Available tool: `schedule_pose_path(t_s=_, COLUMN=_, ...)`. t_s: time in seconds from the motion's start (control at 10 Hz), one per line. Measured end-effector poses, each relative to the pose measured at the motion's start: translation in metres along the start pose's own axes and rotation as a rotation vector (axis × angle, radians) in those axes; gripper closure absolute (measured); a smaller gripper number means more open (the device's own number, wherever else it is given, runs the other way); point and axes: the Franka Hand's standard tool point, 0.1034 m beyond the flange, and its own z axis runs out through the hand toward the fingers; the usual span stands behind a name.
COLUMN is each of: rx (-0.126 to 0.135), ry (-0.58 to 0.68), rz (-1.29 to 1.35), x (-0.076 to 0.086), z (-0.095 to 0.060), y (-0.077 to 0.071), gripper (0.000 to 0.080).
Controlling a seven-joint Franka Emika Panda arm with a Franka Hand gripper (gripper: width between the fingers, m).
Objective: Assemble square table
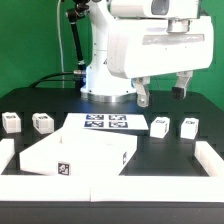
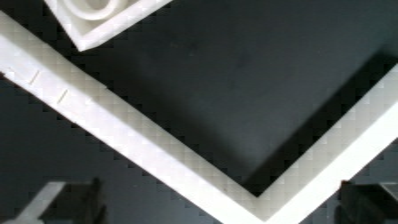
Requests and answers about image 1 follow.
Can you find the white square table top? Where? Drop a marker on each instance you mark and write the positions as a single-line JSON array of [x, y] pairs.
[[79, 153]]

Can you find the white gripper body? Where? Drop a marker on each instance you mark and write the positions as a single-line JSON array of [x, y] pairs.
[[139, 48]]

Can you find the white marker tag plate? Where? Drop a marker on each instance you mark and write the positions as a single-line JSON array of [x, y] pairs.
[[106, 121]]

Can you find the white U-shaped obstacle fence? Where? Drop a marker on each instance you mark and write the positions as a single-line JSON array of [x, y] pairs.
[[121, 188]]

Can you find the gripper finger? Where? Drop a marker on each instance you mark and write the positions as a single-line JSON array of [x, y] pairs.
[[180, 88], [141, 86]]

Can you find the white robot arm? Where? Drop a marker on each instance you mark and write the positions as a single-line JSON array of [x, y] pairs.
[[100, 84]]

